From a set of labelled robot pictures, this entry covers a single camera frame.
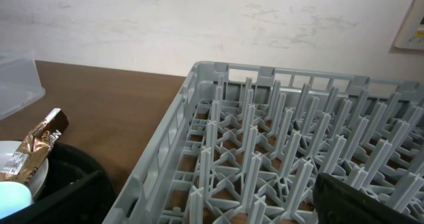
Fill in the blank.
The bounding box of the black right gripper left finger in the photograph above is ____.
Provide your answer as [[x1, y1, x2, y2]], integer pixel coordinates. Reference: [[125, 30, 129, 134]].
[[1, 171, 109, 224]]

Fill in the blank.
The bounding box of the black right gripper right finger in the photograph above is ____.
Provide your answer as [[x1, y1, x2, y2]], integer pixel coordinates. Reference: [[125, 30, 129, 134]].
[[313, 173, 420, 224]]

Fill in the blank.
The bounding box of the light blue plastic cup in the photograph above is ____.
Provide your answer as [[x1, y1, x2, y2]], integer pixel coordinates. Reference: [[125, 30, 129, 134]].
[[1, 182, 34, 219]]

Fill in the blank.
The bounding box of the brown foil snack wrapper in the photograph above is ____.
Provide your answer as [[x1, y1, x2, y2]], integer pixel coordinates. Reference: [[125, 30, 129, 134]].
[[1, 108, 69, 186]]

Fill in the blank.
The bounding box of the grey plastic dishwasher rack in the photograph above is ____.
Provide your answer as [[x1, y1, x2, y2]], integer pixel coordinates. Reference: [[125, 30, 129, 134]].
[[104, 62, 423, 223]]

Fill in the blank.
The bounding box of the clear plastic waste bin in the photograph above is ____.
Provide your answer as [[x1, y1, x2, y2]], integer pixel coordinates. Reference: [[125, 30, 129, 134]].
[[1, 50, 45, 119]]

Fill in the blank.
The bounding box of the round black serving tray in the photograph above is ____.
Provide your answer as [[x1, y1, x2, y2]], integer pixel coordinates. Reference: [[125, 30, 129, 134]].
[[39, 143, 116, 209]]

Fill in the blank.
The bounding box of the white wall control panel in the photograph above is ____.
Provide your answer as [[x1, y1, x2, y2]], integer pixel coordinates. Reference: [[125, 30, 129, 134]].
[[394, 0, 423, 50]]

